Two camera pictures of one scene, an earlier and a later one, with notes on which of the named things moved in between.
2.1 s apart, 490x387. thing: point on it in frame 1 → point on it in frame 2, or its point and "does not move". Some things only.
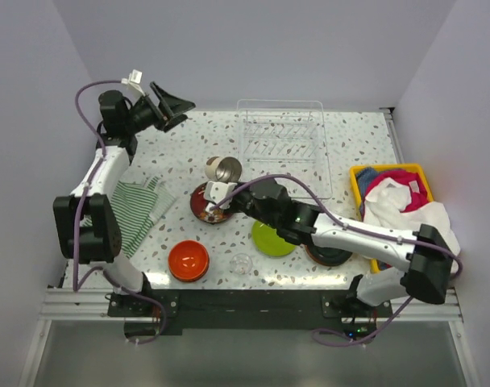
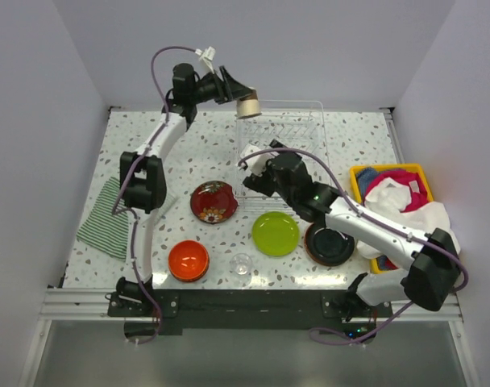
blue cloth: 363,176 does not move
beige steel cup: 222,168 → 249,106
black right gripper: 233,203 → 260,183
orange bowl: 188,261 does not move
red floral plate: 198,205 does not move
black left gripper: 172,106 → 227,89
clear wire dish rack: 288,138 does not move
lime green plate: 267,241 does not move
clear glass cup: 241,264 does not move
